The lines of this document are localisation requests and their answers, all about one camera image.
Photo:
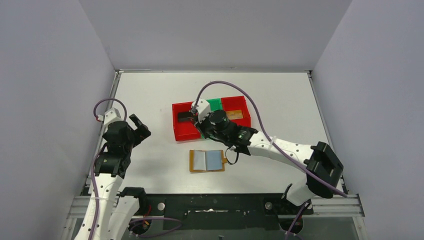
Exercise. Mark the black card in bin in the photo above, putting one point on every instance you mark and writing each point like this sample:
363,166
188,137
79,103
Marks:
181,116

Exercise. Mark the green plastic bin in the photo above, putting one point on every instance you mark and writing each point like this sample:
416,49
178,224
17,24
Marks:
215,104

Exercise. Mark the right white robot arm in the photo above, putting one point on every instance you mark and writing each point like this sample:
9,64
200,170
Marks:
319,163

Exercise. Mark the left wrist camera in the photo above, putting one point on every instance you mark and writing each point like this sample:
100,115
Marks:
110,116

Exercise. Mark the yellow leather card holder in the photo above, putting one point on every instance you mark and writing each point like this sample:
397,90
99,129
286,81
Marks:
203,161

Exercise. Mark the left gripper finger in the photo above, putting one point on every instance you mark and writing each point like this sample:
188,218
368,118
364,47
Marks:
141,133
137,122

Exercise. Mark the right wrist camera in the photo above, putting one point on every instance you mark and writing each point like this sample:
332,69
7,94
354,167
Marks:
200,109

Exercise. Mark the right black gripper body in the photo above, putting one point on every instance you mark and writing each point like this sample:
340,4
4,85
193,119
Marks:
207,127

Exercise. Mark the red bin with gold card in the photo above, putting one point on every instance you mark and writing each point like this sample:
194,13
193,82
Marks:
237,103

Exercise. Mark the gold card in bin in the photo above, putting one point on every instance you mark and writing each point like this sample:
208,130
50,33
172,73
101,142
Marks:
235,114

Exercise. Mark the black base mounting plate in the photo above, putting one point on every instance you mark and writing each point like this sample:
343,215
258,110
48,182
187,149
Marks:
237,211

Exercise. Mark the aluminium frame rail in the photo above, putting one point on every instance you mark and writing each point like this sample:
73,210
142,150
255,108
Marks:
337,207

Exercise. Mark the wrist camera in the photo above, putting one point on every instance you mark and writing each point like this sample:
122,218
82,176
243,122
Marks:
200,109
110,116

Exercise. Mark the red bin with black card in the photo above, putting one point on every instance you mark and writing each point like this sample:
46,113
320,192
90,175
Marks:
183,131

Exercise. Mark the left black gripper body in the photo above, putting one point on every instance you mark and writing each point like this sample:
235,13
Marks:
138,131

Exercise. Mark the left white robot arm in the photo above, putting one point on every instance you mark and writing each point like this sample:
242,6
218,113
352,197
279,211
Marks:
110,210

